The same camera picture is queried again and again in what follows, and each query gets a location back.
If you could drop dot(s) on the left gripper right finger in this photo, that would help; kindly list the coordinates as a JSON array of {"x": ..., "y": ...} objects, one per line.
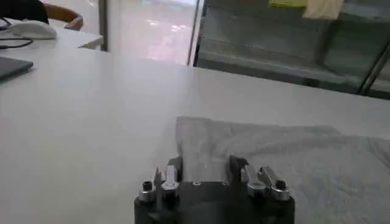
[{"x": 262, "y": 185}]

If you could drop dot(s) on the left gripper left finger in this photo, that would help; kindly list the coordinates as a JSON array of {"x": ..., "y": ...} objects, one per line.
[{"x": 170, "y": 182}]

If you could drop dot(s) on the grey printed t-shirt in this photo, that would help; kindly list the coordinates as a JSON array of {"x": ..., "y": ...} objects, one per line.
[{"x": 289, "y": 170}]

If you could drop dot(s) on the grey open laptop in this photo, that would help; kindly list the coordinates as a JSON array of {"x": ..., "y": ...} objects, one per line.
[{"x": 13, "y": 66}]

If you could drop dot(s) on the brown wooden chair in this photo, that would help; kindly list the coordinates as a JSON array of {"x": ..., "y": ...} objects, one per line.
[{"x": 65, "y": 16}]

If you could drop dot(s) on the white computer mouse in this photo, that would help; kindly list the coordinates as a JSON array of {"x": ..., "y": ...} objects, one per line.
[{"x": 35, "y": 30}]

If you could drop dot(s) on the dark window frame post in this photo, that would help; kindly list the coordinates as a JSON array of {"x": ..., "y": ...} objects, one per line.
[{"x": 103, "y": 24}]

